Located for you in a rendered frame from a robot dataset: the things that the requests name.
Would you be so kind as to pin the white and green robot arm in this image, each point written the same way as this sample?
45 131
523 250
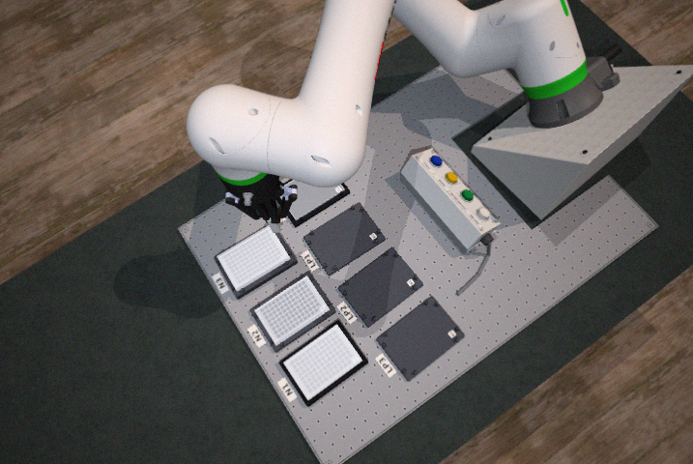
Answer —
319 137

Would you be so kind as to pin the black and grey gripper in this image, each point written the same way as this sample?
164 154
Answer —
265 207

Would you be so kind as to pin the white button panel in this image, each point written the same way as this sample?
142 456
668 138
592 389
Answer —
450 203

